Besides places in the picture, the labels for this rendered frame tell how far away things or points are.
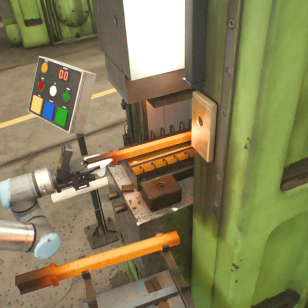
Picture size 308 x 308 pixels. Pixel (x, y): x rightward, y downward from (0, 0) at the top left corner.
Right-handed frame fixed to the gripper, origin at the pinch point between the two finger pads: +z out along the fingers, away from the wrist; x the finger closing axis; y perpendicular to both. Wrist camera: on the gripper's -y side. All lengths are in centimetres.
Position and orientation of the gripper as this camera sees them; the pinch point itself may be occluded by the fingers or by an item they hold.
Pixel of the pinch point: (107, 157)
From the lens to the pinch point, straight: 115.9
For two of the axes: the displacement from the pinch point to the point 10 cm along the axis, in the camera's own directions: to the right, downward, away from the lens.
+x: 3.8, 5.4, -7.5
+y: 0.8, 7.9, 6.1
